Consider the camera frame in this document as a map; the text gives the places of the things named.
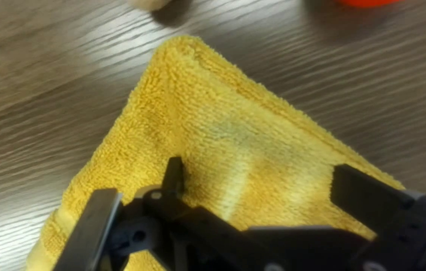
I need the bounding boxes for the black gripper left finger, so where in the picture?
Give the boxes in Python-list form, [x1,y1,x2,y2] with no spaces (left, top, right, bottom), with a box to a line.
[162,156,189,208]

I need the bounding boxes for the red toy tomato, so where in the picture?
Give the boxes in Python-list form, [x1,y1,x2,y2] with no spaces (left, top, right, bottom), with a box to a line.
[335,0,404,10]

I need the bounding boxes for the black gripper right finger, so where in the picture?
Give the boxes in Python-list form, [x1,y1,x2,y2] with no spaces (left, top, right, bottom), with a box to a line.
[330,163,385,235]

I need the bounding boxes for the beige toy potato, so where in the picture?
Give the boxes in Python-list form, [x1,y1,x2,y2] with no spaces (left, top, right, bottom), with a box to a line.
[130,0,175,14]

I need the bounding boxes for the yellow towel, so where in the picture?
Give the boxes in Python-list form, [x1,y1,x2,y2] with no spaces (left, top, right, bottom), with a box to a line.
[25,34,409,271]

